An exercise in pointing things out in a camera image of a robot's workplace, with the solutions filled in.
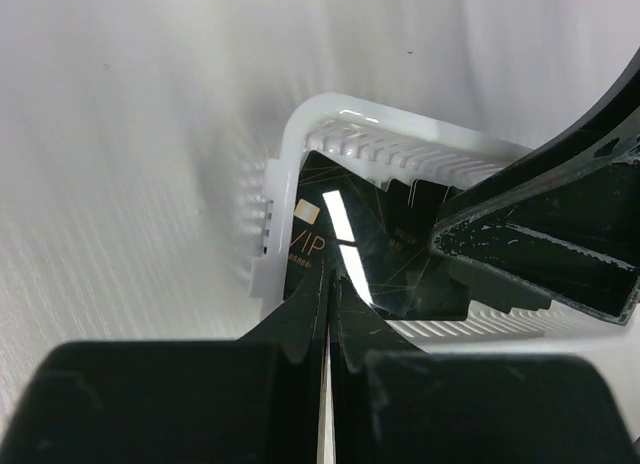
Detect black cards in tray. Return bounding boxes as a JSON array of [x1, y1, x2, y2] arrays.
[[386, 179, 551, 321]]

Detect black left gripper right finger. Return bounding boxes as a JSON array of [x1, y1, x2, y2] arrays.
[[333, 277, 639, 463]]

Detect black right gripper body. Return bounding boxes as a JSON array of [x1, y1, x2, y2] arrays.
[[430, 56, 639, 325]]

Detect white plastic tray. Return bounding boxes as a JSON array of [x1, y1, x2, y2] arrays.
[[250, 94, 639, 360]]

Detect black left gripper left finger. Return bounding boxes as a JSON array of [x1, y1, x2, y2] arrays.
[[1, 265, 331, 463]]

